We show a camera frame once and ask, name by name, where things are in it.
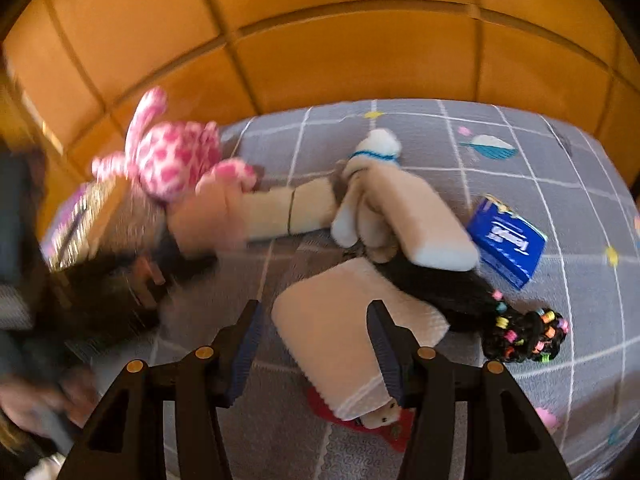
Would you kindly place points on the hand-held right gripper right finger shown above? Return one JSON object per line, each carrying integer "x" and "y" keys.
{"x": 382, "y": 355}

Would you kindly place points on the small beige plush toy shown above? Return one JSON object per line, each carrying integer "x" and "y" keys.
{"x": 385, "y": 412}

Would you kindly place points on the beige plush doll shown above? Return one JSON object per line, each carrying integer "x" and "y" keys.
{"x": 310, "y": 207}

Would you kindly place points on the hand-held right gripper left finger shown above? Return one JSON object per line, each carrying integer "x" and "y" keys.
{"x": 247, "y": 355}

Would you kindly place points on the black braided wig with beads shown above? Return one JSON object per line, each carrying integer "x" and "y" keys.
{"x": 450, "y": 300}

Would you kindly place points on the wooden panelled wardrobe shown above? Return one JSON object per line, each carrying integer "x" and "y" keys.
{"x": 350, "y": 60}

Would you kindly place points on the small pink toy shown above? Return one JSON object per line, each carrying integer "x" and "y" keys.
{"x": 547, "y": 417}

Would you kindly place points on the white knit towel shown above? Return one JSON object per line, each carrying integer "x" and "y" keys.
{"x": 325, "y": 320}

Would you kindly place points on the red plush pouch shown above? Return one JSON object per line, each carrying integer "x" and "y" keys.
{"x": 325, "y": 405}

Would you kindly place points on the blue tissue packet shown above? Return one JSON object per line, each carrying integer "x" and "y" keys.
{"x": 505, "y": 245}

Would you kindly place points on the pink spotted plush bunny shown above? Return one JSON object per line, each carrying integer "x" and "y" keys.
{"x": 165, "y": 160}

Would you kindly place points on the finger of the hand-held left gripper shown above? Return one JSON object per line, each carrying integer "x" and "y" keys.
{"x": 175, "y": 257}

